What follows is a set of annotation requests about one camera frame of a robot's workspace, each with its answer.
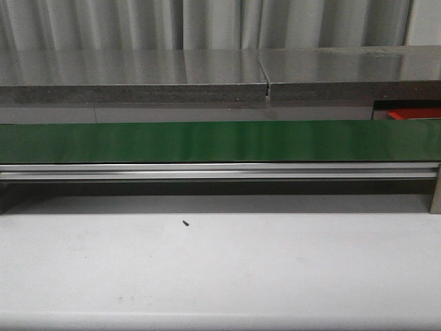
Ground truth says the grey stone counter slab right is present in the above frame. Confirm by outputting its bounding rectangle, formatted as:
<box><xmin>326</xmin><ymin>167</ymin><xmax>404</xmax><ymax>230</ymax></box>
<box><xmin>258</xmin><ymin>46</ymin><xmax>440</xmax><ymax>102</ymax></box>

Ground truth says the grey stone counter slab left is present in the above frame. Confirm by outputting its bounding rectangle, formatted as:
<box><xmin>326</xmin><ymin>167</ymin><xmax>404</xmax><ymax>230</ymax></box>
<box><xmin>1</xmin><ymin>50</ymin><xmax>267</xmax><ymax>104</ymax></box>

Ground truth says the white pleated curtain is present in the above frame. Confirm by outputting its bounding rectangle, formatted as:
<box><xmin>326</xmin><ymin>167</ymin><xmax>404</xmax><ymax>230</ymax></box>
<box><xmin>1</xmin><ymin>1</ymin><xmax>412</xmax><ymax>50</ymax></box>

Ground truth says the green conveyor belt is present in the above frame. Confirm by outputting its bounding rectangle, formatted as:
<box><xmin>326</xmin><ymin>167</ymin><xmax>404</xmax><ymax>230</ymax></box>
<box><xmin>1</xmin><ymin>119</ymin><xmax>440</xmax><ymax>164</ymax></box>

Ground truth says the red plastic tray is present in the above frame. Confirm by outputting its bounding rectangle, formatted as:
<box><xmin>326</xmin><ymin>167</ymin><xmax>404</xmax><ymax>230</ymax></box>
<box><xmin>387</xmin><ymin>108</ymin><xmax>441</xmax><ymax>120</ymax></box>

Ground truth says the aluminium conveyor frame rail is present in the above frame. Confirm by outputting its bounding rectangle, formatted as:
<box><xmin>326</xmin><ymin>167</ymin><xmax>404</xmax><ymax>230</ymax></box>
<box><xmin>0</xmin><ymin>161</ymin><xmax>441</xmax><ymax>217</ymax></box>

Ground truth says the grey stone counter slab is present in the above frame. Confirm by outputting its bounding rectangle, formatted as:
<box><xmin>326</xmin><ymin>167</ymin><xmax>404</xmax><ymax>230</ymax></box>
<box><xmin>258</xmin><ymin>46</ymin><xmax>440</xmax><ymax>102</ymax></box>
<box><xmin>1</xmin><ymin>50</ymin><xmax>267</xmax><ymax>104</ymax></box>

